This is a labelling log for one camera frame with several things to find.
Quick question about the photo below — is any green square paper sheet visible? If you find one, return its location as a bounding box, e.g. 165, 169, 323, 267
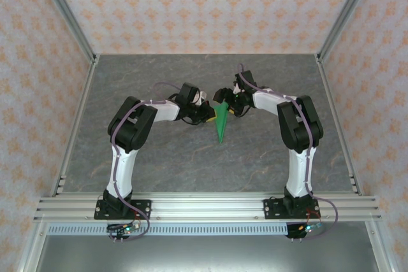
212, 101, 231, 144

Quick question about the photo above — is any grey metal sheet panel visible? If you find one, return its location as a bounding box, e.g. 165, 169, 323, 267
34, 235, 375, 272

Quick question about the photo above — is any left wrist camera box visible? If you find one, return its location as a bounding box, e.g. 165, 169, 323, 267
194, 90, 208, 106

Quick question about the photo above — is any aluminium table side rail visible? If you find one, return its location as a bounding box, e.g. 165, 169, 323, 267
50, 55, 100, 197
314, 55, 364, 197

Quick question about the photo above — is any aluminium mounting rail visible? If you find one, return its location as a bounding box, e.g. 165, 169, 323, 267
33, 192, 383, 222

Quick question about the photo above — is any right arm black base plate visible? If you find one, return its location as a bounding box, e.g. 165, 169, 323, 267
263, 198, 321, 221

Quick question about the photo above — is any slotted white cable duct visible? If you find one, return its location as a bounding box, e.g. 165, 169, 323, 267
47, 224, 289, 236

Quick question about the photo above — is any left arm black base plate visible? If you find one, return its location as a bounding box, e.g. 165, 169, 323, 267
94, 199, 152, 221

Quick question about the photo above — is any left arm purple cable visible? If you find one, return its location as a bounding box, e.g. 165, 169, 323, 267
110, 82, 184, 243

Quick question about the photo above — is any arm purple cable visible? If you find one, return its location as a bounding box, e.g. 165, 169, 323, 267
238, 63, 339, 241
110, 82, 184, 243

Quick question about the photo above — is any aluminium frame post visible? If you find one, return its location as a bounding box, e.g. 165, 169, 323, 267
314, 0, 382, 64
15, 220, 48, 272
33, 0, 100, 64
365, 220, 395, 272

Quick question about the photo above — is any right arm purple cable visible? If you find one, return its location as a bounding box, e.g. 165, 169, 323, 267
238, 63, 339, 241

